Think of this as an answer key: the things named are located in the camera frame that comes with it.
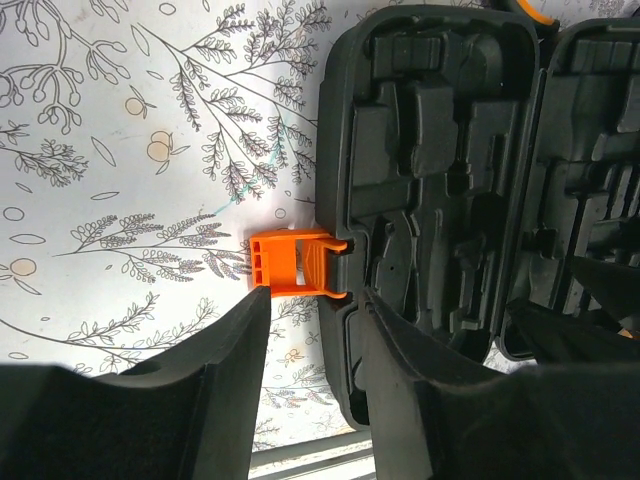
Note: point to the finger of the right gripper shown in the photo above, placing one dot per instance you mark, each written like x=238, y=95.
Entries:
x=604, y=327

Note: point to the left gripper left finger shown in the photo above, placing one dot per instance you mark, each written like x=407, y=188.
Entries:
x=186, y=413

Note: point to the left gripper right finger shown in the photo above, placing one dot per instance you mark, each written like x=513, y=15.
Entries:
x=435, y=414

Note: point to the black plastic tool case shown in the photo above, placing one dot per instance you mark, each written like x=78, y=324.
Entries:
x=465, y=157

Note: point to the orange handled long-nose pliers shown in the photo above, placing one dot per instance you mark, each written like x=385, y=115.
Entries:
x=534, y=14

